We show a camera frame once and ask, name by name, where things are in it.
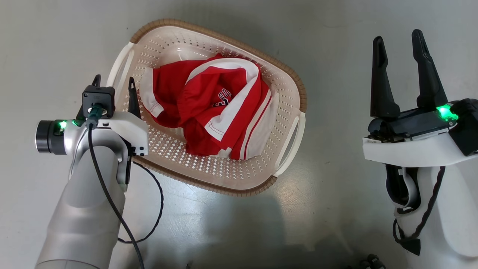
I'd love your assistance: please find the red white sports jersey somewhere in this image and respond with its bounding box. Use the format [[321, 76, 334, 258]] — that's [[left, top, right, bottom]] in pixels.
[[139, 53, 280, 160]]

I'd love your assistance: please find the smooth black camera cable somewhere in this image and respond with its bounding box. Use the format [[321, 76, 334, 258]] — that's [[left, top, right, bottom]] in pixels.
[[87, 107, 145, 269]]

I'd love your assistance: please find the braided black arm cable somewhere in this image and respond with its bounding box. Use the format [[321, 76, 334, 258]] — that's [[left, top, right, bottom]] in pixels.
[[117, 161, 165, 244], [392, 166, 446, 257]]

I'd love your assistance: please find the cream perforated laundry basket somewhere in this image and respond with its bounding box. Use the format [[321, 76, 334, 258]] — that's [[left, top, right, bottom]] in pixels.
[[106, 19, 307, 197]]

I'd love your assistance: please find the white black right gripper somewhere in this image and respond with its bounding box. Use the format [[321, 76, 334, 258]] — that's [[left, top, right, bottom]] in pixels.
[[362, 29, 478, 168]]

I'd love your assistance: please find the braided black left arm cable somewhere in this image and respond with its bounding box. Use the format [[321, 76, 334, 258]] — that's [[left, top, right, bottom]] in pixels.
[[117, 161, 165, 244]]

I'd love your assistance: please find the braided black right arm cable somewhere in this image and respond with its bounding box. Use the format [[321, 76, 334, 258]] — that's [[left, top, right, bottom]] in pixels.
[[392, 166, 446, 257]]

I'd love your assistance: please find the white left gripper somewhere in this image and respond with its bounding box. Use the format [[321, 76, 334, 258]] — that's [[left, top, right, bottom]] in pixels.
[[72, 74, 149, 157]]

